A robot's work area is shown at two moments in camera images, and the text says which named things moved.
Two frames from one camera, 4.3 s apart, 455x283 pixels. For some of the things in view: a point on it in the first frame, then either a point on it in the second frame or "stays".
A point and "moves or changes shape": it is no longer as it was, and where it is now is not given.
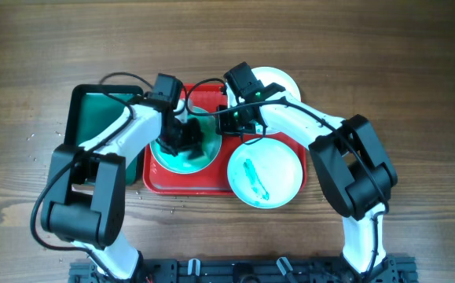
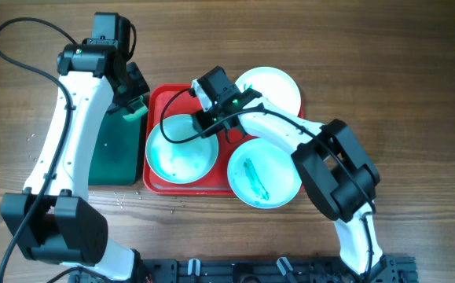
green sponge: (196, 154) moves or changes shape
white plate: (265, 174) stays
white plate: (266, 75) stays
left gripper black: (188, 141) -> (139, 86)
